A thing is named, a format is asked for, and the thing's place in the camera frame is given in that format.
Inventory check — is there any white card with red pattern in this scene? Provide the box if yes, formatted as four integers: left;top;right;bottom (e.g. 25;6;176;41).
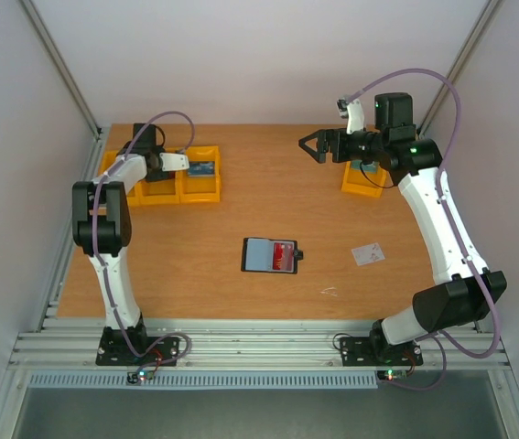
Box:
351;242;385;266

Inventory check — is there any card holder with clear sleeves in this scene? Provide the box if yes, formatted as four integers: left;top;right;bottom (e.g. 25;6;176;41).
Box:
241;237;304;274

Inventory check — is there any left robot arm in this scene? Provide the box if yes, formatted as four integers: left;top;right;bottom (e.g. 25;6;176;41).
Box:
71;123;164;366

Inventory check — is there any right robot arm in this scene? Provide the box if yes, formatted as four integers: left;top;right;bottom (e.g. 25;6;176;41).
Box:
298;92;507;365

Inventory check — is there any teal card in bin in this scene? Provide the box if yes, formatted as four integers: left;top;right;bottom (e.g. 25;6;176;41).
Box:
351;160;379;174

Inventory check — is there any blue credit card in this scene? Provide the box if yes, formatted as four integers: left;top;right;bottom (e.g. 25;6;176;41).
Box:
188;161;215;177

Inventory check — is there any yellow bin far right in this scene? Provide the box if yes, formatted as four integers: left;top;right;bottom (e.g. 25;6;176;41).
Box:
341;162;388;198

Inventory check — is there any yellow bin right of trio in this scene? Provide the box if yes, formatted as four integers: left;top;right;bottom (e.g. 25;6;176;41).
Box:
178;145;222;204

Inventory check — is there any yellow bin middle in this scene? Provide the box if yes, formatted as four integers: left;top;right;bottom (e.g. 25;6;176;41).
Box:
139;170;179;206

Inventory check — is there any yellow bin left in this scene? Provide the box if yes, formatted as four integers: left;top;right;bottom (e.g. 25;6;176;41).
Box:
98;149;144;208

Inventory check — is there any right circuit board with LED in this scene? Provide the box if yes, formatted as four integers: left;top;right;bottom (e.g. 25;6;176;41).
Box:
377;369;409;381

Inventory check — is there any circuit board with led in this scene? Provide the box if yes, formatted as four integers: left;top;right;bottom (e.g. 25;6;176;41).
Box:
126;370;155;385
377;369;409;381

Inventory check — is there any left circuit board with LED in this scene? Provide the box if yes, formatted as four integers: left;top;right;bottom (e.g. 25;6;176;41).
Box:
126;370;155;385

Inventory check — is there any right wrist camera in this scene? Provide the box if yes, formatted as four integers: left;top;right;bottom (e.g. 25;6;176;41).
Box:
337;98;365;134

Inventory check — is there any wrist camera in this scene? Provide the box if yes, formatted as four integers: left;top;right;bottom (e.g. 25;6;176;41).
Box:
159;153;189;172
337;98;365;134

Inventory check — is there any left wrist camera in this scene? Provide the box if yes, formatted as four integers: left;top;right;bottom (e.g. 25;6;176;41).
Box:
159;153;189;172

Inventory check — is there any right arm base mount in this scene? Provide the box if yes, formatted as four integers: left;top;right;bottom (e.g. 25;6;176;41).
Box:
338;337;424;368

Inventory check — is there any right aluminium frame post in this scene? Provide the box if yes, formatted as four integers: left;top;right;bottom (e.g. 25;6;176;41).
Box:
418;0;503;135

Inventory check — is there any aluminium frame post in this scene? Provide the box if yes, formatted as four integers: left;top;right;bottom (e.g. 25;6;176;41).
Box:
418;0;503;135
17;0;102;139

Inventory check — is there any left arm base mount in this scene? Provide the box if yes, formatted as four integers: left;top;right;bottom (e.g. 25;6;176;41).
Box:
95;337;185;367

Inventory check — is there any left aluminium frame post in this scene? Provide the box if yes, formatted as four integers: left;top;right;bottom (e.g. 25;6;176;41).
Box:
17;0;102;139

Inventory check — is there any aluminium rail frame front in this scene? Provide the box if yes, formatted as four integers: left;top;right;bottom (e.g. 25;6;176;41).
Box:
9;318;512;371

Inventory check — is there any slotted grey cable duct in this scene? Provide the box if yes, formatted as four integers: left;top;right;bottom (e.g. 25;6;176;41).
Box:
28;370;377;391

